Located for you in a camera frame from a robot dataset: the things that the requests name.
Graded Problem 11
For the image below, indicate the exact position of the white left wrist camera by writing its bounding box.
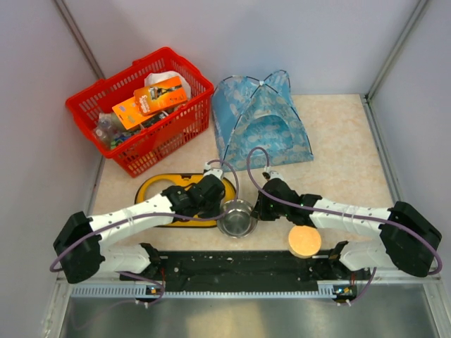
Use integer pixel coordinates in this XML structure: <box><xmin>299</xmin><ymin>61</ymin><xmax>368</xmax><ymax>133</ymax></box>
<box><xmin>203</xmin><ymin>163</ymin><xmax>223</xmax><ymax>180</ymax></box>

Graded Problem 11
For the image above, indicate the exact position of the orange Gillette razor box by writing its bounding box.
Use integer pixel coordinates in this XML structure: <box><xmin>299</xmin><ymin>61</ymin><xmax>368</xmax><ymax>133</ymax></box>
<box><xmin>134</xmin><ymin>76</ymin><xmax>188</xmax><ymax>115</ymax></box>

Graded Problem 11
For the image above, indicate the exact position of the stainless steel pet bowl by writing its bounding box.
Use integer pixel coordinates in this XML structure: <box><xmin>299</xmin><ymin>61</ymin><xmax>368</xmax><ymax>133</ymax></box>
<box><xmin>216</xmin><ymin>199</ymin><xmax>257</xmax><ymax>238</ymax></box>

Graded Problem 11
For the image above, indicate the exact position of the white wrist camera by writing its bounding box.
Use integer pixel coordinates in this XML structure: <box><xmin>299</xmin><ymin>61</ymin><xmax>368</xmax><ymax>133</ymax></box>
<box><xmin>203</xmin><ymin>163</ymin><xmax>223</xmax><ymax>180</ymax></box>
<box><xmin>262</xmin><ymin>168</ymin><xmax>284</xmax><ymax>181</ymax></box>

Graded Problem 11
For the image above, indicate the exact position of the black instant noodle cup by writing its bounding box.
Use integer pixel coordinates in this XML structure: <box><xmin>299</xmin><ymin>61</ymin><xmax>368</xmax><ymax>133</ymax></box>
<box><xmin>142</xmin><ymin>109</ymin><xmax>174</xmax><ymax>128</ymax></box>

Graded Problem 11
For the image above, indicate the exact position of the orange round lid jar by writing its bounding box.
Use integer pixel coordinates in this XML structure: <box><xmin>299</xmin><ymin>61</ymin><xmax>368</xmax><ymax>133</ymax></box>
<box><xmin>288</xmin><ymin>225</ymin><xmax>322</xmax><ymax>258</ymax></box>

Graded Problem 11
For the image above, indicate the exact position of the orange Scrub Daddy sponge pack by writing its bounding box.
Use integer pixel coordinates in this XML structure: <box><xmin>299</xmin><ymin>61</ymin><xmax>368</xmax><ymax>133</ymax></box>
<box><xmin>112</xmin><ymin>97</ymin><xmax>154</xmax><ymax>130</ymax></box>

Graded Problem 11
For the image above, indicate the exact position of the blue green scouring pad pack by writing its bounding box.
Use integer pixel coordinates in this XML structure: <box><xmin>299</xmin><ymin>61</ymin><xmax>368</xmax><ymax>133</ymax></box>
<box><xmin>110</xmin><ymin>135</ymin><xmax>128</xmax><ymax>150</ymax></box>

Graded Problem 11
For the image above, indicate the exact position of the white plastic bag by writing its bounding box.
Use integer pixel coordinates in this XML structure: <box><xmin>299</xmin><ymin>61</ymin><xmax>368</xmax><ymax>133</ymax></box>
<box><xmin>144</xmin><ymin>70</ymin><xmax>192</xmax><ymax>100</ymax></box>

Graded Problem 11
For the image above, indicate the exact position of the clear plastic bottle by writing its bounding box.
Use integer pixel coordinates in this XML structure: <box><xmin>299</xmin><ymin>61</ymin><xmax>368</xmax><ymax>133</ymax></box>
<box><xmin>93</xmin><ymin>118</ymin><xmax>121</xmax><ymax>145</ymax></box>

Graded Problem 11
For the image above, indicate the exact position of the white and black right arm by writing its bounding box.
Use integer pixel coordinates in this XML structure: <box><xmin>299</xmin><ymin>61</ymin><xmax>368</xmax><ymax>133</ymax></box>
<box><xmin>254</xmin><ymin>177</ymin><xmax>443</xmax><ymax>279</ymax></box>

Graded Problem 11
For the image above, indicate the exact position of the blue patterned tent mat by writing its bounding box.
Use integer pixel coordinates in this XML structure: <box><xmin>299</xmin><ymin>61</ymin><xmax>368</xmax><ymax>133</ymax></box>
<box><xmin>242</xmin><ymin>115</ymin><xmax>294</xmax><ymax>155</ymax></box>

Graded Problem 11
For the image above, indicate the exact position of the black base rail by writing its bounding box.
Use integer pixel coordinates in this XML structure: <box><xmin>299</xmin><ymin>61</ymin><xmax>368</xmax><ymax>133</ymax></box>
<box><xmin>139</xmin><ymin>251</ymin><xmax>352</xmax><ymax>292</ymax></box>

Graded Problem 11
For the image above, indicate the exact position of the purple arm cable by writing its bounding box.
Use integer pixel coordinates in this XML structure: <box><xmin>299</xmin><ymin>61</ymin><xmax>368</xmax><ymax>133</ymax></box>
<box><xmin>49</xmin><ymin>158</ymin><xmax>240</xmax><ymax>307</ymax></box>
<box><xmin>245</xmin><ymin>146</ymin><xmax>443</xmax><ymax>307</ymax></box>

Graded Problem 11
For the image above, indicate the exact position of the thin black tent pole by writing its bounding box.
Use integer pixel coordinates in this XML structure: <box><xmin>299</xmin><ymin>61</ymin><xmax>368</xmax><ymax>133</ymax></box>
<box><xmin>211</xmin><ymin>70</ymin><xmax>293</xmax><ymax>158</ymax></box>

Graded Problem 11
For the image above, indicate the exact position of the yellow double pet bowl holder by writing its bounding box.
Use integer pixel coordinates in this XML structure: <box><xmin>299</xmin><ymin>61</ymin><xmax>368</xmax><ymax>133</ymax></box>
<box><xmin>135</xmin><ymin>173</ymin><xmax>236</xmax><ymax>229</ymax></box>

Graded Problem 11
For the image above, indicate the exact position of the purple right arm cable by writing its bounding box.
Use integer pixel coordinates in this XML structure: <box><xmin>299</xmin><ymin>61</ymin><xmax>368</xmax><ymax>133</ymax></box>
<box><xmin>245</xmin><ymin>146</ymin><xmax>443</xmax><ymax>307</ymax></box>

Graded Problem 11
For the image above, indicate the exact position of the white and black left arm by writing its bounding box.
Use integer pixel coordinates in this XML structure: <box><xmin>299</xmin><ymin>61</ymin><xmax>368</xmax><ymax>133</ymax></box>
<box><xmin>50</xmin><ymin>169</ymin><xmax>225</xmax><ymax>284</ymax></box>

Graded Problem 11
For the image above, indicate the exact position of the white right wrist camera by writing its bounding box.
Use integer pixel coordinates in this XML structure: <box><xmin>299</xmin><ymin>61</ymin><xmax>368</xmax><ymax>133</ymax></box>
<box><xmin>262</xmin><ymin>168</ymin><xmax>284</xmax><ymax>181</ymax></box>

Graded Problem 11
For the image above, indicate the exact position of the blue patterned pet tent fabric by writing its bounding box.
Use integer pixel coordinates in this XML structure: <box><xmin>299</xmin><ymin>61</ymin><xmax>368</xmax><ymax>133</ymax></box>
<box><xmin>211</xmin><ymin>69</ymin><xmax>315</xmax><ymax>173</ymax></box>

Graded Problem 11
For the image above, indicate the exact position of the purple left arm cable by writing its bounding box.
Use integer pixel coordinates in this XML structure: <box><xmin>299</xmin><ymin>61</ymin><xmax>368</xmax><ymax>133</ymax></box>
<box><xmin>49</xmin><ymin>158</ymin><xmax>240</xmax><ymax>307</ymax></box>

